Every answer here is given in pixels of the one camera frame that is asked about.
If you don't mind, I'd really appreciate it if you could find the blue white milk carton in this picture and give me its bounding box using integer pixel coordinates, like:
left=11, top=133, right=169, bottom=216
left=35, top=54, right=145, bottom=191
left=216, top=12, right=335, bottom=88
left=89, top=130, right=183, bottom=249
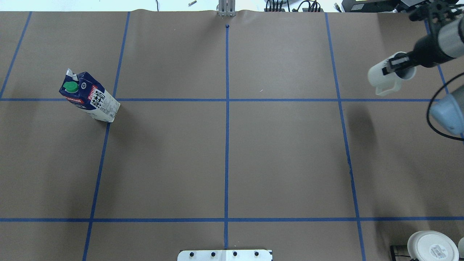
left=59, top=69, right=120, bottom=123

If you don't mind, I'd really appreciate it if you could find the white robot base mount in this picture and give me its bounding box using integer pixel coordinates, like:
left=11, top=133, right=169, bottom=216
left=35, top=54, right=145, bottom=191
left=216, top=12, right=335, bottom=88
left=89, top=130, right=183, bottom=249
left=177, top=249, right=274, bottom=261

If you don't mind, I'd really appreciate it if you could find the black wire cup rack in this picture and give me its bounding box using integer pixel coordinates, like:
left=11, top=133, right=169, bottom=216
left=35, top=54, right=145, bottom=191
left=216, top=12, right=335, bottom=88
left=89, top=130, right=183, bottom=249
left=389, top=245, right=411, bottom=261

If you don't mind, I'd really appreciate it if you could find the white mug grey inside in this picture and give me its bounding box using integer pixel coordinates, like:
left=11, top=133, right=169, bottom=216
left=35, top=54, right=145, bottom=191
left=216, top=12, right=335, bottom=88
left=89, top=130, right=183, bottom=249
left=368, top=51, right=417, bottom=96

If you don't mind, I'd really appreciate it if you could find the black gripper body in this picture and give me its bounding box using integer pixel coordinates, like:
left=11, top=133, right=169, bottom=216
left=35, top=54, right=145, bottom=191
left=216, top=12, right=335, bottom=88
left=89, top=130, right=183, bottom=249
left=406, top=34, right=447, bottom=68

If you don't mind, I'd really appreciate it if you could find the aluminium frame post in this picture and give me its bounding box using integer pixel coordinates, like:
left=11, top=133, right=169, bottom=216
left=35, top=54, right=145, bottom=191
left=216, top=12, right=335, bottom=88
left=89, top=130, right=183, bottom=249
left=217, top=0, right=236, bottom=17

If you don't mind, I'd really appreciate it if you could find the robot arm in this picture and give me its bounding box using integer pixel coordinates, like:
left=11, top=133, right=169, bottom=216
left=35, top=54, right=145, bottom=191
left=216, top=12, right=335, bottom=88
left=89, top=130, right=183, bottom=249
left=380, top=0, right=463, bottom=142

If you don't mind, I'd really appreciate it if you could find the white upside-down cup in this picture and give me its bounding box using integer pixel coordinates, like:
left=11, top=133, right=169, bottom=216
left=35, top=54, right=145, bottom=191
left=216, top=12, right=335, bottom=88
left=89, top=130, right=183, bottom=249
left=407, top=230, right=460, bottom=261

